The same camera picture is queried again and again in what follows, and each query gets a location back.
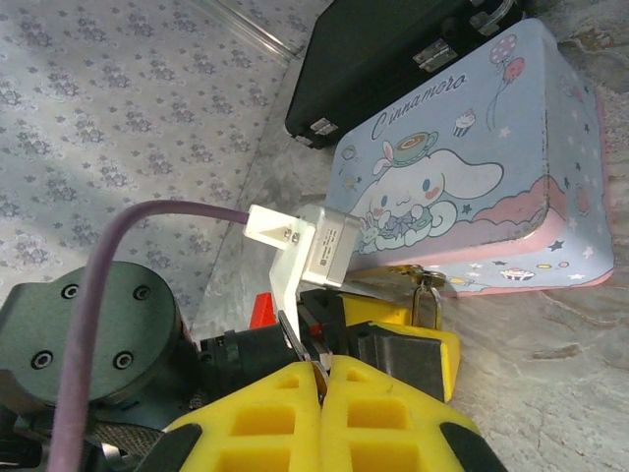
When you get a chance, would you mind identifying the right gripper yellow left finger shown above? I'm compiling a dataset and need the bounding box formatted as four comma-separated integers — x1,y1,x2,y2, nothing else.
142,361,324,472

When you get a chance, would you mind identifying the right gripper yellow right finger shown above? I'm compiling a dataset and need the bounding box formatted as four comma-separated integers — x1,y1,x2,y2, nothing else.
321,354,510,472

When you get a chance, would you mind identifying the small red plastic piece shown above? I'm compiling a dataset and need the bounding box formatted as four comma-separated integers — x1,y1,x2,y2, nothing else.
249,292,275,330

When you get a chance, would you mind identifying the black hard case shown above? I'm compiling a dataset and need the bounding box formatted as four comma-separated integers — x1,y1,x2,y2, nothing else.
285,0,540,149

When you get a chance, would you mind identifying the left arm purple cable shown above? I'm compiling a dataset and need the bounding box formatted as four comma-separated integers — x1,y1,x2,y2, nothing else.
46,200,253,472

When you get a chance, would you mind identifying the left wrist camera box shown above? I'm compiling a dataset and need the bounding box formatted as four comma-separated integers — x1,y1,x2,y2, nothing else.
244,203,363,321

